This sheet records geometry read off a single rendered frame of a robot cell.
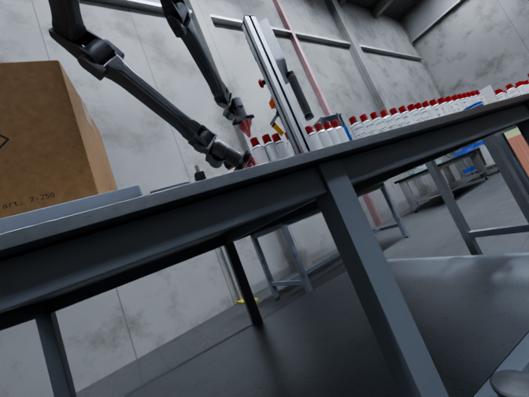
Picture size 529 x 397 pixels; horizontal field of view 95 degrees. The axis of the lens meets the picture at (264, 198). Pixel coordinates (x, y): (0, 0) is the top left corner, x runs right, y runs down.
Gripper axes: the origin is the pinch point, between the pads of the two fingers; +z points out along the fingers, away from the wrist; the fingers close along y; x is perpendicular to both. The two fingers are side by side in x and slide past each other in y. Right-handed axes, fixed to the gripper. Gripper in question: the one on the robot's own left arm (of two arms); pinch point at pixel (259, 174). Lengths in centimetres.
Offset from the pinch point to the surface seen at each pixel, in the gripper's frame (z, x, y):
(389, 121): 44, -65, -1
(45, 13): -335, -154, 244
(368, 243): 22, 22, -43
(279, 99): -8.8, -21.6, -15.2
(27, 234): -25, 48, -46
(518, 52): 546, -1003, 235
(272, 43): -21.9, -40.6, -16.6
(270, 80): -15.1, -26.7, -14.9
